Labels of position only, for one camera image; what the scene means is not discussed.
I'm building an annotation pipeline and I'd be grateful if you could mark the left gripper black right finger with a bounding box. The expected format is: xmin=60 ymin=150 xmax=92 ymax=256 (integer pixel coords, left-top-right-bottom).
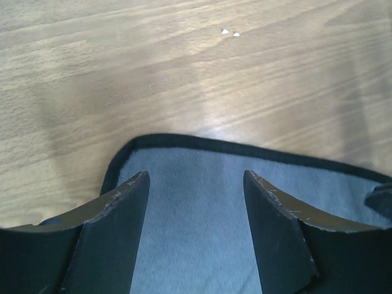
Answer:
xmin=243 ymin=171 xmax=391 ymax=293

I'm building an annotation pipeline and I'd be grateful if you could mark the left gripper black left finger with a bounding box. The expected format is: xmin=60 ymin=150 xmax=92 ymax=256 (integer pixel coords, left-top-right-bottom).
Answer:
xmin=1 ymin=171 xmax=150 ymax=293

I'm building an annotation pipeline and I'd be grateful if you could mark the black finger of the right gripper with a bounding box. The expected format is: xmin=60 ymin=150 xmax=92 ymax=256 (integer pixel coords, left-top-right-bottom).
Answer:
xmin=364 ymin=183 xmax=392 ymax=219

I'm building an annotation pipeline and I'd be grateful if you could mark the yellow and black towel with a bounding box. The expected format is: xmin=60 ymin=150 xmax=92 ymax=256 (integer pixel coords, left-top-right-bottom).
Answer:
xmin=102 ymin=134 xmax=391 ymax=293

